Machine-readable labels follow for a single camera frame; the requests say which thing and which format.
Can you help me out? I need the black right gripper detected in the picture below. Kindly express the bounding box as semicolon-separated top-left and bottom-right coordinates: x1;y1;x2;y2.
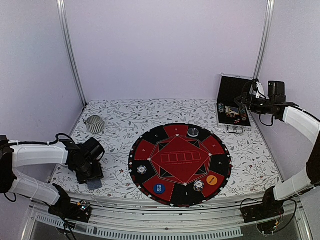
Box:
235;92;275;115

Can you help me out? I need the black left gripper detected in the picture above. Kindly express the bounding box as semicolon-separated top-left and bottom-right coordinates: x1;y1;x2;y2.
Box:
73;160;105;185

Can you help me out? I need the blue playing card deck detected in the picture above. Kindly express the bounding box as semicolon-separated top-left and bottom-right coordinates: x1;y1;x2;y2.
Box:
86;179;103;191

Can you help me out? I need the white blue poker chip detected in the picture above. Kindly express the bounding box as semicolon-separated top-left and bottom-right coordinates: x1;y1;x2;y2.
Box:
136;165;148;175

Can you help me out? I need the black white dealer button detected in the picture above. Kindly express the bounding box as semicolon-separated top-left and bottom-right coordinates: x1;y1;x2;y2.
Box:
187;127;200;138

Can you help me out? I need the blue small blind button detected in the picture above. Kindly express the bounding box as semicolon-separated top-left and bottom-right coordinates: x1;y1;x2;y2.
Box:
153;183;166;195

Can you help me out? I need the orange big blind button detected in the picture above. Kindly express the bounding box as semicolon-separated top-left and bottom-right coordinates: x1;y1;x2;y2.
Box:
206;175;218;186

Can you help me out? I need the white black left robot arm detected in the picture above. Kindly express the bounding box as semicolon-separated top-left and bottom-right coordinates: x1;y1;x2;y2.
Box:
0;133;105;217

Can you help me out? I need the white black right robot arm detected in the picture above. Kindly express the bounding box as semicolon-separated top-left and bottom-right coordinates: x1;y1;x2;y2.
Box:
234;79;320;218

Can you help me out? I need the right poker chip row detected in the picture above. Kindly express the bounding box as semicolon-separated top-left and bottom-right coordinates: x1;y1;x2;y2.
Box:
239;108;248;121

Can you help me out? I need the poker chip row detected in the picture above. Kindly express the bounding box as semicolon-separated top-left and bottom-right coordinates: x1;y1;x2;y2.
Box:
217;103;225;114
239;108;248;121

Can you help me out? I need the boxed card deck in case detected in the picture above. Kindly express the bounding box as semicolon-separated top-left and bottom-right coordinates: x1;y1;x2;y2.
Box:
225;106;240;116

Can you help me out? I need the left poker chip row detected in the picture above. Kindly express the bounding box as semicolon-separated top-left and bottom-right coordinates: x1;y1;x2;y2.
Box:
217;103;225;114

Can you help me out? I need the striped grey ceramic cup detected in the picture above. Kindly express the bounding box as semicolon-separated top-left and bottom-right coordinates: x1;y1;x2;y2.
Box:
83;115;105;134

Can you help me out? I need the round red black poker mat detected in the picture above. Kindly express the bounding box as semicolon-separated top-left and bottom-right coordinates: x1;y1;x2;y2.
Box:
128;123;232;207

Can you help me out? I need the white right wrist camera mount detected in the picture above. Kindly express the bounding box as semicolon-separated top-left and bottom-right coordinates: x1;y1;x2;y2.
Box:
252;79;267;99

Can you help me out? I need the front aluminium rail frame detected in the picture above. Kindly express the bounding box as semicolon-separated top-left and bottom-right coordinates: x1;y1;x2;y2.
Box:
21;193;313;240

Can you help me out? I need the right aluminium frame post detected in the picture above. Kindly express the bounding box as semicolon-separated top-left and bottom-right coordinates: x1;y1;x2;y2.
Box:
253;0;275;79

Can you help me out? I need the aluminium frame post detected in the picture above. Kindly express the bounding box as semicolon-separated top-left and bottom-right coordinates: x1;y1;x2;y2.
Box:
56;0;88;108
253;0;275;79

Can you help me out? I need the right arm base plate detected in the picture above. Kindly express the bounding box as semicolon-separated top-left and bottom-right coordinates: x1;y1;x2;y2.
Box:
240;201;285;223

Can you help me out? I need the left aluminium frame post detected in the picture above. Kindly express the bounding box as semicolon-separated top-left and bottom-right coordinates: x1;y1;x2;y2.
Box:
56;0;88;108

